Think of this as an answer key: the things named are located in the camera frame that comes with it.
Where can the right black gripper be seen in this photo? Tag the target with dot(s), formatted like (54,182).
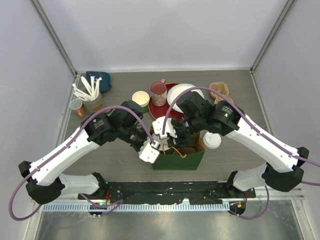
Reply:
(178,141)

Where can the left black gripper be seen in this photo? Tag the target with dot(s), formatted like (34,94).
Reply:
(137,148)

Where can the green brown paper bag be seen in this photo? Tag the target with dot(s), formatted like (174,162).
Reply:
(169,161)

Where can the green paper cups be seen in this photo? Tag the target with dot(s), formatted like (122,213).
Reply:
(142,98)

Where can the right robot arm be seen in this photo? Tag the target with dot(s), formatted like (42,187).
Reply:
(282,169)

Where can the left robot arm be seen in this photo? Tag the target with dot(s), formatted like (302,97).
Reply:
(45,179)

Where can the red round tray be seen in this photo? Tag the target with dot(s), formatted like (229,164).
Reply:
(159,111)

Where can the white paper plate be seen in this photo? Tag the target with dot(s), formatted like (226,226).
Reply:
(178,89)

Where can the pink floral mug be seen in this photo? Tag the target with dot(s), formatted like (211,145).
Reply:
(159,93)

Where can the grey mug orange logo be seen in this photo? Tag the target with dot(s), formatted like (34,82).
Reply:
(95,105)

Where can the brown cardboard cup carrier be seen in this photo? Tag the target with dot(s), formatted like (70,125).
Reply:
(222,88)

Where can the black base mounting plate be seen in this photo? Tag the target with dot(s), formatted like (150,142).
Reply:
(169,192)

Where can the blue cloth pouch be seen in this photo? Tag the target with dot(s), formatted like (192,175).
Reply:
(105,83)

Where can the white plastic cutlery bundle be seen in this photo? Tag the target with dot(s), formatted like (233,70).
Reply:
(92,88)

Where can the small pink paper cup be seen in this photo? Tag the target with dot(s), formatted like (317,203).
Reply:
(77,106)

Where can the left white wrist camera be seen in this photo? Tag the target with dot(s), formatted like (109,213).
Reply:
(149,152)

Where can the white slotted cable duct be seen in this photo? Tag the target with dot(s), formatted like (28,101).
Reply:
(185,206)

